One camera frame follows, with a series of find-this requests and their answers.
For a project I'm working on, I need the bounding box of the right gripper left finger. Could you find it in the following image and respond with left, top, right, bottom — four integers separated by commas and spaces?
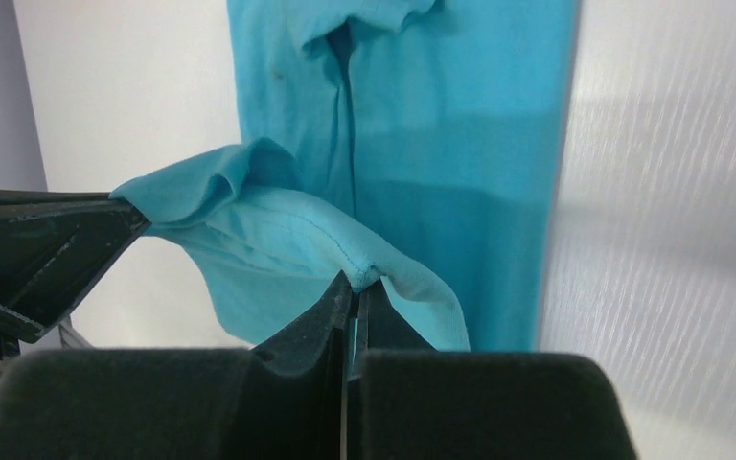
0, 274, 353, 459

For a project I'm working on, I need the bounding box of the teal t shirt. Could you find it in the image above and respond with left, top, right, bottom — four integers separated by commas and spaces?
115, 1, 579, 351

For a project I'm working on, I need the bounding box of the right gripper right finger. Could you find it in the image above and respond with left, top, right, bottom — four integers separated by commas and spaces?
345, 283, 637, 459

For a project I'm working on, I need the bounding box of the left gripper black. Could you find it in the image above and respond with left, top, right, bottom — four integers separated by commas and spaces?
0, 190, 149, 376

